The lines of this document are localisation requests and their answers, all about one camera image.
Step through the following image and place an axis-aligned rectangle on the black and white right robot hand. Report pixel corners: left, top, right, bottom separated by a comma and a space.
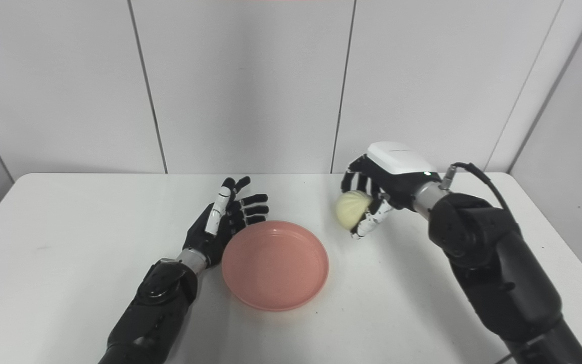
341, 142, 443, 240

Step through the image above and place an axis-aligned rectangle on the pink round plate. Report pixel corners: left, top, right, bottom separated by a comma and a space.
221, 220, 330, 312

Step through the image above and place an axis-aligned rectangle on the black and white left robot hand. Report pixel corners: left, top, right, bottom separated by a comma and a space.
185, 176, 269, 268

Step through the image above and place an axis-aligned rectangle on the cream steamed bun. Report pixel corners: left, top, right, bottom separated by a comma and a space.
335, 191, 374, 232

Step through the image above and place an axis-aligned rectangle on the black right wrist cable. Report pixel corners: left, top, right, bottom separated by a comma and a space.
440, 162, 516, 219

